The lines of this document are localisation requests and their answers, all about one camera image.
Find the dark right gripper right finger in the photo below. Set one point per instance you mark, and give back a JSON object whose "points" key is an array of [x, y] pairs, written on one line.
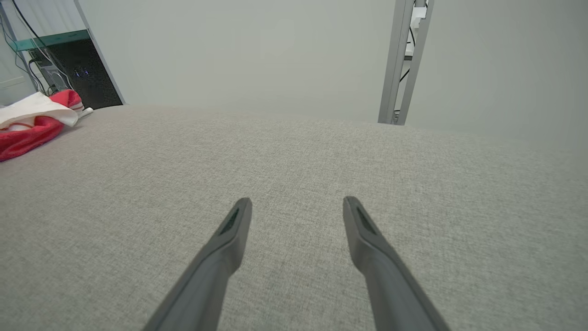
{"points": [[381, 271]]}

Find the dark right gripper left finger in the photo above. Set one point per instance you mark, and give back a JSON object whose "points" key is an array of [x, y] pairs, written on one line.
{"points": [[216, 262]]}

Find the red basketball jersey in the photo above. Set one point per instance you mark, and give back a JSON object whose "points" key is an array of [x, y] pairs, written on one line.
{"points": [[27, 138]]}

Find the black computer tower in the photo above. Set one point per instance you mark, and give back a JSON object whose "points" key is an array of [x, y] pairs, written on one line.
{"points": [[92, 78]]}

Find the white power strip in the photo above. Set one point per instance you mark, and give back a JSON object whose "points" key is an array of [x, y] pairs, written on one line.
{"points": [[415, 23]]}

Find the green glass shelf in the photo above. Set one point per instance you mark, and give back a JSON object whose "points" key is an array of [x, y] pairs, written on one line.
{"points": [[50, 40]]}

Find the grey metal partition post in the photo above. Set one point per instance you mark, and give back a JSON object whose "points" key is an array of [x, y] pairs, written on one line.
{"points": [[395, 55]]}

